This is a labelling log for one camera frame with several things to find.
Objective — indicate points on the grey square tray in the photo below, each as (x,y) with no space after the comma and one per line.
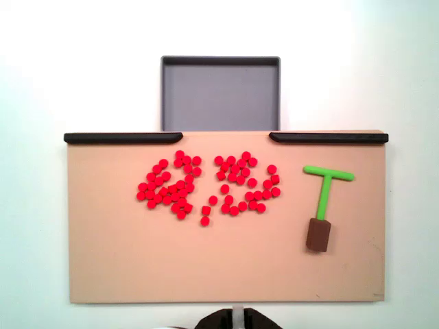
(221,97)

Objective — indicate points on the tan rectangular board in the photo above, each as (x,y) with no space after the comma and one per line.
(137,257)

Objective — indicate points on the black rail strip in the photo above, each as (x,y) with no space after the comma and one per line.
(329,138)
(120,138)

